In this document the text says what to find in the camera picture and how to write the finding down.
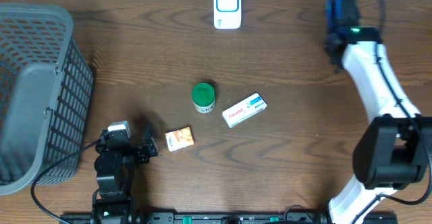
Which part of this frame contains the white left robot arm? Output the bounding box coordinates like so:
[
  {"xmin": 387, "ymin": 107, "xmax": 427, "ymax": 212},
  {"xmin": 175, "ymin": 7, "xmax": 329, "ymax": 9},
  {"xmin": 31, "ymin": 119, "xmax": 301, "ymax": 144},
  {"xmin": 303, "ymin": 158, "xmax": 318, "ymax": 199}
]
[{"xmin": 90, "ymin": 121, "xmax": 158, "ymax": 224}]

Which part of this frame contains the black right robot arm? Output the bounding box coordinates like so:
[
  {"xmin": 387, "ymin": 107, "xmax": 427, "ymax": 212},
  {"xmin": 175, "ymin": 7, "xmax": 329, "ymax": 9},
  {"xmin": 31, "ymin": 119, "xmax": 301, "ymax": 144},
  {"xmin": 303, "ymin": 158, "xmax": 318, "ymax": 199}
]
[{"xmin": 325, "ymin": 27, "xmax": 431, "ymax": 223}]

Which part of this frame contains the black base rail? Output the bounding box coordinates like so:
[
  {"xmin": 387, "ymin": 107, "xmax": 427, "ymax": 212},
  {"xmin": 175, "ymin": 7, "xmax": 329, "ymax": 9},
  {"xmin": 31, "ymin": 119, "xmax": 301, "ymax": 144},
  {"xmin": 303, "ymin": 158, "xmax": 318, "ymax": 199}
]
[{"xmin": 59, "ymin": 211, "xmax": 399, "ymax": 224}]

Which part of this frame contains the black right camera cable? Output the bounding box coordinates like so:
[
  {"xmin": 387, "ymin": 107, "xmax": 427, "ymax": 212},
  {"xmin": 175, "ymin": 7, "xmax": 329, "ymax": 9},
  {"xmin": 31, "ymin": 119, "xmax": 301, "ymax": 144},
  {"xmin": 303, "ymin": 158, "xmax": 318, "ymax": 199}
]
[{"xmin": 329, "ymin": 0, "xmax": 432, "ymax": 224}]

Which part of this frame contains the white barcode scanner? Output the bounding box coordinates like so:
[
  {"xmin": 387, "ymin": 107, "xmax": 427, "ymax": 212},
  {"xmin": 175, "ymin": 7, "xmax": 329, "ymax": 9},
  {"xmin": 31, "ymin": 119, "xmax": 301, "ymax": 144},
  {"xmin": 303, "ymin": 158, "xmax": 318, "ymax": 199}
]
[{"xmin": 213, "ymin": 0, "xmax": 242, "ymax": 30}]

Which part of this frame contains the green lid jar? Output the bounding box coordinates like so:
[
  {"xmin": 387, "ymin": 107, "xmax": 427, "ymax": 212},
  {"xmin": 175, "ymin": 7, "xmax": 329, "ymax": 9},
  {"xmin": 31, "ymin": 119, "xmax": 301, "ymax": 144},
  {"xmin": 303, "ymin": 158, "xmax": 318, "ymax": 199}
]
[{"xmin": 192, "ymin": 83, "xmax": 215, "ymax": 113}]

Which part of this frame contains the orange tissue pack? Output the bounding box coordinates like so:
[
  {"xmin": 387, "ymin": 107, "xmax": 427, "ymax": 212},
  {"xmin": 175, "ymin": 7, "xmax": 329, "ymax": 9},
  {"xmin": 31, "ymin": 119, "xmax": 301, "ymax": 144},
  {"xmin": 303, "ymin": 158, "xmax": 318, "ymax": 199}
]
[{"xmin": 165, "ymin": 127, "xmax": 194, "ymax": 152}]

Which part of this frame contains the white Panadol box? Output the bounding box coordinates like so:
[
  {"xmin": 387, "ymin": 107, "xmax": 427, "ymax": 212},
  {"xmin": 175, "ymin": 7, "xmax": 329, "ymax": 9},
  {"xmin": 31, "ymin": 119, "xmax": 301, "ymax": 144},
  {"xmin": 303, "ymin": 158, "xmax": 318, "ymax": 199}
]
[{"xmin": 222, "ymin": 93, "xmax": 267, "ymax": 128}]

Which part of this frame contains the grey plastic basket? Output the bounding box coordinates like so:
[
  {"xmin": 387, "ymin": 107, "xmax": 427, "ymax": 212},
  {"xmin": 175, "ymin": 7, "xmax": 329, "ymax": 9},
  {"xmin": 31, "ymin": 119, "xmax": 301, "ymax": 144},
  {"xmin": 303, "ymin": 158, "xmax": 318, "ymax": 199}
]
[{"xmin": 1, "ymin": 3, "xmax": 94, "ymax": 195}]

